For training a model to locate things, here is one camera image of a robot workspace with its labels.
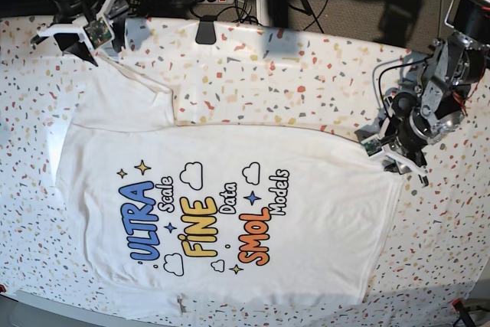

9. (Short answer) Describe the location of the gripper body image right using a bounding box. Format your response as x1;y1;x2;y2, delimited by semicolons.
363;92;444;159

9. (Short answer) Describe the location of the black table clamp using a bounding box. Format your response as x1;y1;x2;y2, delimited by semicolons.
195;15;217;45

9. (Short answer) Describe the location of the white printed T-shirt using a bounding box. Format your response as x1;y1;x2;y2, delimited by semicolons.
56;57;403;318

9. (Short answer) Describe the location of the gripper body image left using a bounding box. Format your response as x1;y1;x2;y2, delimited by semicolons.
51;0;129;46

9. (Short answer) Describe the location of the red clamp right corner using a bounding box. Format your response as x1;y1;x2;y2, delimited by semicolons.
452;299;476;327

